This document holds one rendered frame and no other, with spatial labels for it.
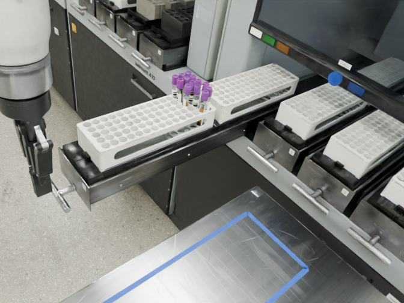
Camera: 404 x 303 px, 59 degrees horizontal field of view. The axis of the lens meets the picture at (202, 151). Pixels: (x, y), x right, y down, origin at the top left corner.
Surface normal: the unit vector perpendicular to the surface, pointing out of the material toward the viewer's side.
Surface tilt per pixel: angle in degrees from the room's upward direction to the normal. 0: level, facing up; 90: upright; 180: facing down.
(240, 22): 90
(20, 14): 86
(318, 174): 90
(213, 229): 0
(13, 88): 90
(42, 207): 0
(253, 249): 0
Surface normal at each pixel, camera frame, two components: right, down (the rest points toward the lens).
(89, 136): 0.15, -0.74
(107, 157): 0.64, 0.58
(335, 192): -0.76, 0.34
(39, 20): 0.91, 0.37
